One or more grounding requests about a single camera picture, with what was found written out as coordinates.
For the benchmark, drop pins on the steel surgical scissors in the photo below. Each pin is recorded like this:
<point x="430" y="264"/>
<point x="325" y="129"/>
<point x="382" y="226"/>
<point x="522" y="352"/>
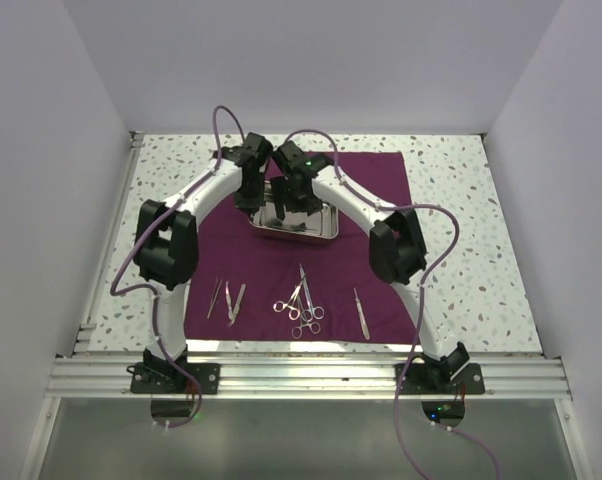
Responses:
<point x="316" y="312"/>

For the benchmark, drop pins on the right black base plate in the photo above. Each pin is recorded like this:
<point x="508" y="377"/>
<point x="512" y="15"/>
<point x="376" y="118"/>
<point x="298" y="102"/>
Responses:
<point x="452" y="374"/>

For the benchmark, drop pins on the steel hemostat forceps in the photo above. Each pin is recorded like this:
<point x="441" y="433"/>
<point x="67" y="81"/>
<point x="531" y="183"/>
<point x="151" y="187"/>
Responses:
<point x="291" y="305"/>
<point x="305" y="322"/>

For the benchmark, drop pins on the steel instrument tray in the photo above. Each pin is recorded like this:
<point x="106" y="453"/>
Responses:
<point x="322" y="227"/>

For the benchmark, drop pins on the curved tip steel tweezers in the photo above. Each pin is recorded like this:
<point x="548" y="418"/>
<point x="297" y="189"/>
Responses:
<point x="234" y="306"/>

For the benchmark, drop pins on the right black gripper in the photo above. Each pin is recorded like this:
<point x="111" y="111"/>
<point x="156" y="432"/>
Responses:
<point x="280" y="187"/>

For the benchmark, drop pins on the purple cloth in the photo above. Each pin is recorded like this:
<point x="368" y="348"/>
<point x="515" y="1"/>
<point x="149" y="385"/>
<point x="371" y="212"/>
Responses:
<point x="231" y="249"/>

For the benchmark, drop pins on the steel forceps tweezers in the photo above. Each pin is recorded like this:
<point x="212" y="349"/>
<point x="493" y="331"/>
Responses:
<point x="214" y="297"/>

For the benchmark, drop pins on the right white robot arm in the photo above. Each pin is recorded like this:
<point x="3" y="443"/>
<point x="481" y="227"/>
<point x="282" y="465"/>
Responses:
<point x="397" y="249"/>

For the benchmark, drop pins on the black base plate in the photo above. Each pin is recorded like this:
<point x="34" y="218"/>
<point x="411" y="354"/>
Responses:
<point x="155" y="375"/>
<point x="452" y="374"/>

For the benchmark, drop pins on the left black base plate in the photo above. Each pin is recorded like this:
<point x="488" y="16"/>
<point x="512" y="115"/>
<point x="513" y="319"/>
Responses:
<point x="155" y="375"/>

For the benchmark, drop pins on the aluminium frame rail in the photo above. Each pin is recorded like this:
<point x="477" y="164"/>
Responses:
<point x="524" y="424"/>

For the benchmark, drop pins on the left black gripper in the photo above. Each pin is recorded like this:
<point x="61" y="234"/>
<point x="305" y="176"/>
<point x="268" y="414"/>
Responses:
<point x="252" y="205"/>

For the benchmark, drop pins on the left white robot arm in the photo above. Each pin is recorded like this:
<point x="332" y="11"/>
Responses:
<point x="166" y="244"/>

